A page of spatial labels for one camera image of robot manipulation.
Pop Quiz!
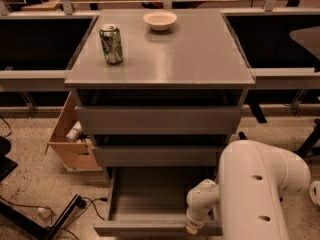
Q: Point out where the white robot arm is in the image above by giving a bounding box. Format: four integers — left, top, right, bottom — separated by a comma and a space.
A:
186, 140, 311, 240

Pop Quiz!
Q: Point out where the white ceramic bowl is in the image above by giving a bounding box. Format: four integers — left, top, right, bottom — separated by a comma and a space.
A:
143, 11, 177, 31

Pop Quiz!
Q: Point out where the green soda can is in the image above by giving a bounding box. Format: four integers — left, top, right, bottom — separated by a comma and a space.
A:
99, 24, 123, 65

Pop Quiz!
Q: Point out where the grey bottom drawer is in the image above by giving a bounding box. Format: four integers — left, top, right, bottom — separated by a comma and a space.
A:
94, 167, 213, 238

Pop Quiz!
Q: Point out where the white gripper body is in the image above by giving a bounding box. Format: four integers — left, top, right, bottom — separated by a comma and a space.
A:
186, 179, 220, 230

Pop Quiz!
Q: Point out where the grey drawer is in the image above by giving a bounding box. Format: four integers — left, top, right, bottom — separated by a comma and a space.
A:
93, 146, 223, 167
75, 106, 241, 134
94, 167, 213, 238

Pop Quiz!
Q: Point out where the cardboard box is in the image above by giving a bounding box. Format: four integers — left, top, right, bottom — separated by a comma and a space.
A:
48, 94, 102, 171

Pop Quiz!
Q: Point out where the black stand base right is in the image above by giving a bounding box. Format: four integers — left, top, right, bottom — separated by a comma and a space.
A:
232, 117, 320, 159

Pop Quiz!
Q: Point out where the grey top drawer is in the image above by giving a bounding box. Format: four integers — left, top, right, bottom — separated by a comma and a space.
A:
75, 106, 241, 134

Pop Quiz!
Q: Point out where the black cable on floor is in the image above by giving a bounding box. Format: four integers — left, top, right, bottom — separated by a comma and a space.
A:
59, 197, 109, 240

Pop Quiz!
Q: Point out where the white bottle in box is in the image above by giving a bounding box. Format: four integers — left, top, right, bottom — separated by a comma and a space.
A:
65, 121, 82, 142

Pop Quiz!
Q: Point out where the grey drawer cabinet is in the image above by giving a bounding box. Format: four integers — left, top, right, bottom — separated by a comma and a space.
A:
65, 9, 255, 195

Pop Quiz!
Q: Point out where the grey middle drawer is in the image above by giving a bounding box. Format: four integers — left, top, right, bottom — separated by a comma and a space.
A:
93, 146, 223, 167

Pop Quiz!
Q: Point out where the black stand base left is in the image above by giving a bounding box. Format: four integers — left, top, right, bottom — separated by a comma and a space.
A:
0, 193, 87, 240

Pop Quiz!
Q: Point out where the black stand base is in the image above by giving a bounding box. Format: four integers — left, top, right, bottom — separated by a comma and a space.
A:
232, 117, 320, 159
0, 193, 87, 240

